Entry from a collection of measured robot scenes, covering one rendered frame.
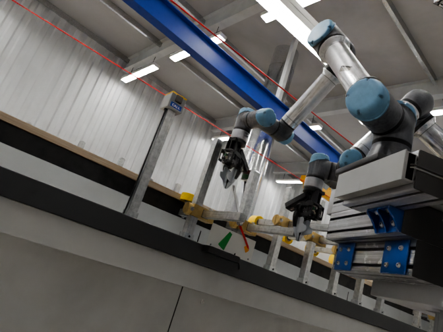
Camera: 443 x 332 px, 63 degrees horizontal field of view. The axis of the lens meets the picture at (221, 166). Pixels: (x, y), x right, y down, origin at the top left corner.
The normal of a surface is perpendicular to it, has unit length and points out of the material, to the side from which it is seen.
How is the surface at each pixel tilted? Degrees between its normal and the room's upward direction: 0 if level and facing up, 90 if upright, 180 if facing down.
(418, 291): 90
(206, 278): 90
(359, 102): 96
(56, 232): 90
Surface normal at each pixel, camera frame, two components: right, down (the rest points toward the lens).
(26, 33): 0.66, -0.03
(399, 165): -0.93, -0.35
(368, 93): -0.70, -0.32
